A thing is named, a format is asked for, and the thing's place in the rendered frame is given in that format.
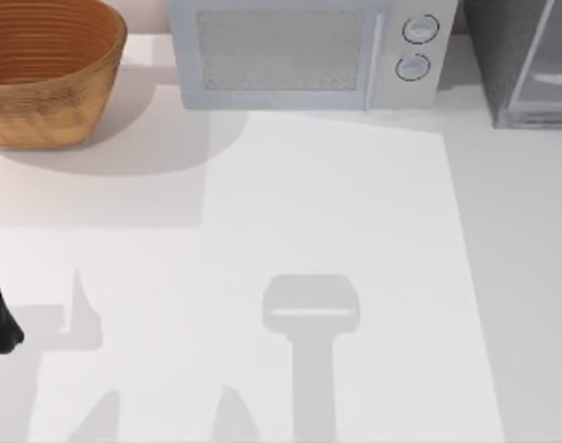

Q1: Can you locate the microwave oven door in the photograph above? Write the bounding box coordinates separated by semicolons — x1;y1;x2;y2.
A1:
168;0;384;112

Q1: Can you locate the round microwave knob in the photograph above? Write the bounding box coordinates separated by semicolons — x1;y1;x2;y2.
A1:
401;13;441;46
394;52;432;83

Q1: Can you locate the pale microwave oven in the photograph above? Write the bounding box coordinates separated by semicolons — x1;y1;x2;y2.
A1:
168;0;460;112

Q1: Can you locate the brown woven basket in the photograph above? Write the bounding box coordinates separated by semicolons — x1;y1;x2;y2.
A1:
0;0;128;150

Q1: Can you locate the grey cabinet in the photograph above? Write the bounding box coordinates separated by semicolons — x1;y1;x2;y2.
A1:
462;0;562;130

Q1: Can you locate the microwave door handle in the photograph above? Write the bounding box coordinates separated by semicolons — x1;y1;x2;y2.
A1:
365;11;385;112

